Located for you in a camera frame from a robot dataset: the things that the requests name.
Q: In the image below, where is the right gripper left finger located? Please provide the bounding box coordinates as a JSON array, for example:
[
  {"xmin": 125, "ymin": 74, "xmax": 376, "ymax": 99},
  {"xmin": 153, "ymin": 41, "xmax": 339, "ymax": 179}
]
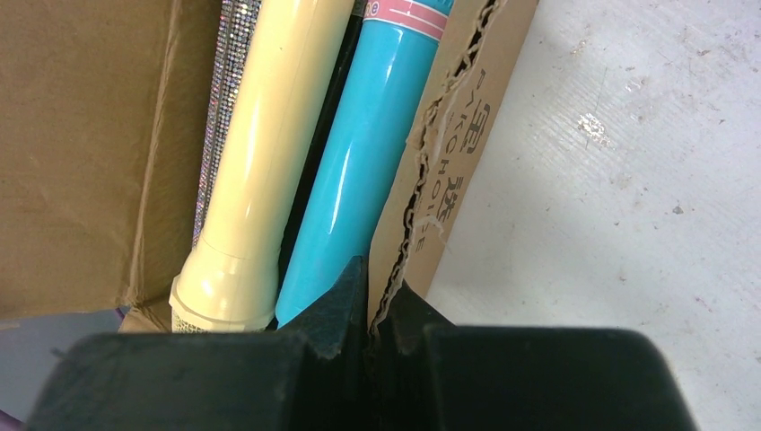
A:
[{"xmin": 26, "ymin": 257, "xmax": 369, "ymax": 430}]

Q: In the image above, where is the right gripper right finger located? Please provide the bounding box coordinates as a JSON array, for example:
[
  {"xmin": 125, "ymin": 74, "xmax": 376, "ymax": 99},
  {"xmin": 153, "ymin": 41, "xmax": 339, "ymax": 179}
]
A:
[{"xmin": 377, "ymin": 286, "xmax": 695, "ymax": 430}]

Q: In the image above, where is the cream microphone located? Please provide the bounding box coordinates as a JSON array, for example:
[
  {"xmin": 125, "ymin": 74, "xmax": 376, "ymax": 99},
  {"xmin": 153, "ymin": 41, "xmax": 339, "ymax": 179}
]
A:
[{"xmin": 169, "ymin": 0, "xmax": 354, "ymax": 332}]

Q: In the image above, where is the blue microphone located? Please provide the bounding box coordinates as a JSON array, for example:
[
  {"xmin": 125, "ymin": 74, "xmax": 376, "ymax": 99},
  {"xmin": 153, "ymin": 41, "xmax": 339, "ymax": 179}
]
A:
[{"xmin": 276, "ymin": 1, "xmax": 453, "ymax": 327}]

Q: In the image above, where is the brown cardboard box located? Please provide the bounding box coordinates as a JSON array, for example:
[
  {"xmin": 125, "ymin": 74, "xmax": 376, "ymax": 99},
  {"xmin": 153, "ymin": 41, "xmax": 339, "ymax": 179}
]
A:
[{"xmin": 1, "ymin": 1, "xmax": 538, "ymax": 332}]

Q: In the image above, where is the silver glitter microphone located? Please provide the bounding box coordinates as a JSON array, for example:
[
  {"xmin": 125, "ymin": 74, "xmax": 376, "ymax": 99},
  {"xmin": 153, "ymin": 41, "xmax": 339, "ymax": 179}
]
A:
[{"xmin": 192, "ymin": 0, "xmax": 261, "ymax": 244}]

